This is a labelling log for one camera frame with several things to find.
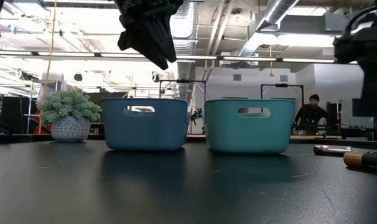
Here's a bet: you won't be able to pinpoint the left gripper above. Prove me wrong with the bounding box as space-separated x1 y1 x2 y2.
113 0 185 71

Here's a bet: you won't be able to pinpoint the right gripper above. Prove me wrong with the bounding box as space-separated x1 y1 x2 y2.
358 26 377 116

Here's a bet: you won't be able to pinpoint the black copper Duracell battery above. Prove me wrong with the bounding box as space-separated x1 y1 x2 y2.
343 151 377 173

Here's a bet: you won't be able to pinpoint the silver Energizer battery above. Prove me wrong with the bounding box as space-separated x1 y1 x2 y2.
313 144 353 157

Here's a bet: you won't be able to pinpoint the blue plastic bin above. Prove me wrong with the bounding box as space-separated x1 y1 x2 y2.
100 97 190 152

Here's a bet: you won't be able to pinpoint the teal plastic bin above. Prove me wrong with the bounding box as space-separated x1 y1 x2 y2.
203 98 297 155

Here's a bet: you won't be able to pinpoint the black monitor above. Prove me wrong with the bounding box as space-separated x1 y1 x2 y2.
351 98 364 118

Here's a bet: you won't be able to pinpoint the black tall cabinet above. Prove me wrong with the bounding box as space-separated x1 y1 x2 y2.
326 101 339 129

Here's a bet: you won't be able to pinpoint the person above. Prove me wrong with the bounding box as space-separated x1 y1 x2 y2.
292 93 330 136

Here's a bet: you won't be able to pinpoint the dark background screen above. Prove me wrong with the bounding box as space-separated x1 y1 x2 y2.
85 91 129 103

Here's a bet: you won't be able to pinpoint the wooden table edge board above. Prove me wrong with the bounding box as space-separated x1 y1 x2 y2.
186 134 343 140

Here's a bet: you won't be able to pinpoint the yellow hanging pendant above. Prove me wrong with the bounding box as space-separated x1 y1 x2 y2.
268 45 275 77

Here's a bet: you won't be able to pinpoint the green plant in grey pot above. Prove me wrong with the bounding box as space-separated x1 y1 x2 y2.
36 89 103 143

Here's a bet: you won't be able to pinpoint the black background cabinets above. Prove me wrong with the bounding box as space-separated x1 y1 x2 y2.
0 95 40 135

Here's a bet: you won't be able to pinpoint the round silver air duct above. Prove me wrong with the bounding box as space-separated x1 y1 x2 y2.
236 0 301 59
169 0 198 100

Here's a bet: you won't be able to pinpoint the black gantry frame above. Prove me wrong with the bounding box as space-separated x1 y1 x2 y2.
260 83 305 125
158 79 207 101

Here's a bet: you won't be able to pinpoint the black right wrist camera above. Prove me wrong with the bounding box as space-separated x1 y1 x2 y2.
332 33 363 65

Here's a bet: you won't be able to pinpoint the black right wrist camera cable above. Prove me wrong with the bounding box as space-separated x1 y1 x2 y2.
343 3 377 37

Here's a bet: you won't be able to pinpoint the grey rectangular air duct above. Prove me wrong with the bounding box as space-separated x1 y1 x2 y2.
259 14 345 34

